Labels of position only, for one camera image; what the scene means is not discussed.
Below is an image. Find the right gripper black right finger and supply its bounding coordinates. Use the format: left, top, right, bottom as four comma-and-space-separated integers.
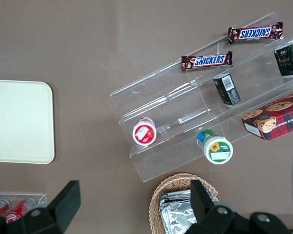
190, 180, 216, 224

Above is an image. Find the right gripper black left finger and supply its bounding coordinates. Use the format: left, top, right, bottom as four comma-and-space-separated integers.
45, 180, 82, 226

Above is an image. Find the oval light wicker basket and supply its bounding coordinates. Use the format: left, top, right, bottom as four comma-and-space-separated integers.
148, 173, 219, 234

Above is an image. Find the beige plastic tray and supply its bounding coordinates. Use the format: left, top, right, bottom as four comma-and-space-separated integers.
0, 79, 56, 164

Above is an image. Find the clear acrylic bottle rack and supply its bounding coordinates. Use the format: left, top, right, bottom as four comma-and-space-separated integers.
0, 192, 48, 221

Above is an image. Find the silver foil pack stack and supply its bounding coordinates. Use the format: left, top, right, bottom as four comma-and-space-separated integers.
158, 190, 199, 234

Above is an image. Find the green lid yogurt cup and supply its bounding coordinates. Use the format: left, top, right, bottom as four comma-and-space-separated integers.
196, 129, 234, 165

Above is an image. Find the red lid yogurt cup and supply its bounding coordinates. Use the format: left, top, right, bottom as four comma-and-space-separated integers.
132, 116, 158, 146

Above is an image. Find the clear acrylic stepped stand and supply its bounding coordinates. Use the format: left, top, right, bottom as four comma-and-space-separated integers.
109, 12, 293, 183

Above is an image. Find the red tartan cookie box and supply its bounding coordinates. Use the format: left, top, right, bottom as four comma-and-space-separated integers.
241, 89, 293, 141

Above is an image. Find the small black tea box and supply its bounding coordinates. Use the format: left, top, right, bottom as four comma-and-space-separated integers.
274, 40, 293, 77
212, 73, 242, 107

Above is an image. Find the brown Snickers bar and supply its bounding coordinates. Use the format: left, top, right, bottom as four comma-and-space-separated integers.
181, 50, 233, 72
228, 21, 284, 45

